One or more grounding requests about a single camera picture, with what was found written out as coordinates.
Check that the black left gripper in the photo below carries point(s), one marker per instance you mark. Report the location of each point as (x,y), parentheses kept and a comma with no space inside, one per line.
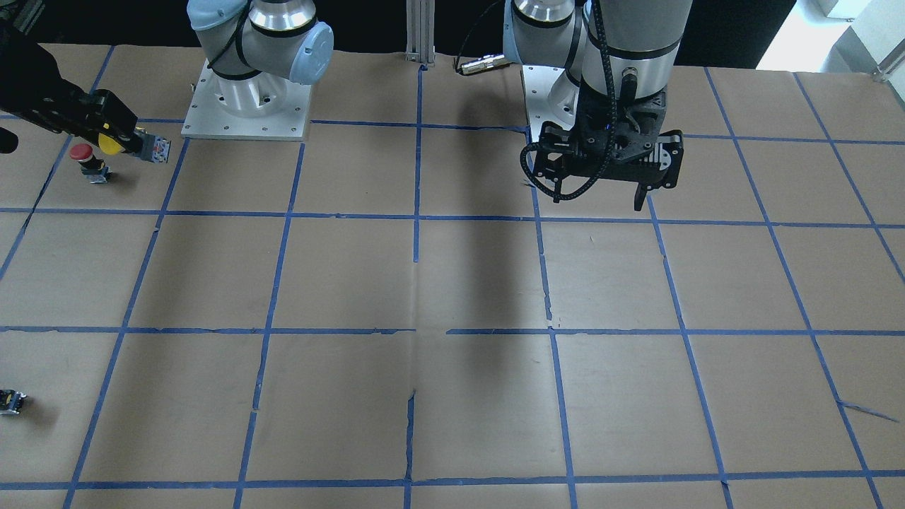
(551,150)

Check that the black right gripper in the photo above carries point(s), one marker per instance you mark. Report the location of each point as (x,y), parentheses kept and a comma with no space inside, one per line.
(65,107)

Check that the yellow push button switch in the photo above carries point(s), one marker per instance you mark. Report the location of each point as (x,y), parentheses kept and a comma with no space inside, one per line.
(141,144)

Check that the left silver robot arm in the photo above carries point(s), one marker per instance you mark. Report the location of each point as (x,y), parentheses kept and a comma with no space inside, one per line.
(611,99)

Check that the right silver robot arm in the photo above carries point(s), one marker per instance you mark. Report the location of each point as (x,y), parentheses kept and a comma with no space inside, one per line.
(262,58)

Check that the red push button switch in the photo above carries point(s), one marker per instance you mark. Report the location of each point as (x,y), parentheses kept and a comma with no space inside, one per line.
(94,169)

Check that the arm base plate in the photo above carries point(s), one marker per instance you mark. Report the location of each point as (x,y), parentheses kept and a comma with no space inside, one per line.
(261,108)
(549,97)

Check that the aluminium frame post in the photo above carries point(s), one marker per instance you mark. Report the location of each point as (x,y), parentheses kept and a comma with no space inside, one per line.
(420,15)

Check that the small black switch part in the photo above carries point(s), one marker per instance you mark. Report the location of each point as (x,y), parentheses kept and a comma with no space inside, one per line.
(12,402)

